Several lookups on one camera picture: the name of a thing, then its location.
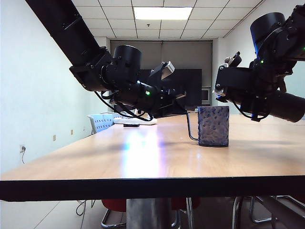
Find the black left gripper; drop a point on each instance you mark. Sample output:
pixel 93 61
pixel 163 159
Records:
pixel 164 95

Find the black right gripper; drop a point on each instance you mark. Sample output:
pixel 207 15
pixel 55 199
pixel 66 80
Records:
pixel 262 78

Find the black thermos cup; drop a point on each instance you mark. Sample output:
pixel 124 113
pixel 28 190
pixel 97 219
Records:
pixel 288 107

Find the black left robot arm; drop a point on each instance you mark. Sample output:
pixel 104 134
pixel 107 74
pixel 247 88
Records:
pixel 71 31

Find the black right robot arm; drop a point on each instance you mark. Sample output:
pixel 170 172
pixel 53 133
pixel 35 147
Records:
pixel 269 28

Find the black flat television screen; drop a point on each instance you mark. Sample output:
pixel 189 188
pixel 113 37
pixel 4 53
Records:
pixel 190 83

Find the long white power strip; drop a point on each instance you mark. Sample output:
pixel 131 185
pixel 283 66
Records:
pixel 150 122

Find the translucent grey textured mug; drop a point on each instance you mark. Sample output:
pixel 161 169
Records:
pixel 213 128

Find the small black flat device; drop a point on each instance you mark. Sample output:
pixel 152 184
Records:
pixel 131 125

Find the white plastic perforated chair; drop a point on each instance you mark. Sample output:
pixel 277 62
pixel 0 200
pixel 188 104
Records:
pixel 100 124

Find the ceiling light panel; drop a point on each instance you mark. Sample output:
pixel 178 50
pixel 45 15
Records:
pixel 162 13

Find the red chair chrome legs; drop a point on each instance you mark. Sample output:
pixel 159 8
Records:
pixel 300 198
pixel 114 205
pixel 178 204

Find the grey diagonal table strut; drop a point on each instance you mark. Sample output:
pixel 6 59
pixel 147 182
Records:
pixel 281 210

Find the grey framed wall cabinet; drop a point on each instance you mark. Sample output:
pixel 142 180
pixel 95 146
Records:
pixel 206 95

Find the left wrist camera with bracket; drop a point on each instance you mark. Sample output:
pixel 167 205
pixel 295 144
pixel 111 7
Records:
pixel 168 69

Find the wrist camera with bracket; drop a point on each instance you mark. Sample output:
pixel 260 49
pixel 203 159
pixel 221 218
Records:
pixel 233 81
pixel 168 69

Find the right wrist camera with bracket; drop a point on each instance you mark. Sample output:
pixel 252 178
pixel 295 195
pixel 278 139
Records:
pixel 233 81

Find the chrome tube chair frame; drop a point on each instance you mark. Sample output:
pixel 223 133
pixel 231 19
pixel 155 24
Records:
pixel 235 214

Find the grey metal table pedestal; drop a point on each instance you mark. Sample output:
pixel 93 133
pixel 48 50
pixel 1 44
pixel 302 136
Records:
pixel 143 214

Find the wall outlet with plug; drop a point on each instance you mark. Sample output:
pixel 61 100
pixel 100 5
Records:
pixel 22 148

